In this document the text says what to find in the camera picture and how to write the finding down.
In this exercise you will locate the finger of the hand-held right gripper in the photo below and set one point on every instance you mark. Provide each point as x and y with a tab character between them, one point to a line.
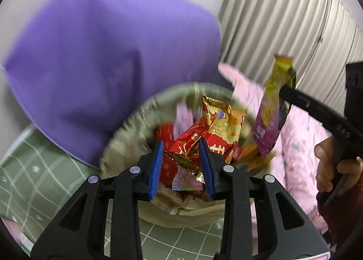
312	107

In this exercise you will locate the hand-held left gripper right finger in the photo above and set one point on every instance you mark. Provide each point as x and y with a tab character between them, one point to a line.
206	169

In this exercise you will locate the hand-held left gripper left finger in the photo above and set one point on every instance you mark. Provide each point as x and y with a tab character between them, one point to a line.
156	169

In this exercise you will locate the red and gold candy packet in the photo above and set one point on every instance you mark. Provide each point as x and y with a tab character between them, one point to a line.
184	141

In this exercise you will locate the magenta and yellow snack packet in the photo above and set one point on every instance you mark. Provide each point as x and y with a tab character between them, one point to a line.
269	124

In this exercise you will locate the gold foil packet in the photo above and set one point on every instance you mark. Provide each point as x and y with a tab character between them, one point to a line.
224	126

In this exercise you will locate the beige woven basket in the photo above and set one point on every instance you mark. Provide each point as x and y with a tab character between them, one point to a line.
181	217

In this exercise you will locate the person's right forearm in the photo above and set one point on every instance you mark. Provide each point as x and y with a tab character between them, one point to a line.
346	217

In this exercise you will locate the person's right hand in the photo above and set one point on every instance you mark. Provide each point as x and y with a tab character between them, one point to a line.
326	169

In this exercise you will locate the pale lilac packet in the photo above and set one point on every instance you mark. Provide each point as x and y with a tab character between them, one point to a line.
187	182

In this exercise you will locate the pink blanket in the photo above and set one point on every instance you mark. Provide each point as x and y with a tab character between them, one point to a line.
297	149

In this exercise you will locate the white pleated curtain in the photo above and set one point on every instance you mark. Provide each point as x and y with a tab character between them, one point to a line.
297	22

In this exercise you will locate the green grid bedsheet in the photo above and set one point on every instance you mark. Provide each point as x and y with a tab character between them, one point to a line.
42	177

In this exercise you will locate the purple cloth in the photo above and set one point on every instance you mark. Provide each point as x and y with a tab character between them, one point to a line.
99	64

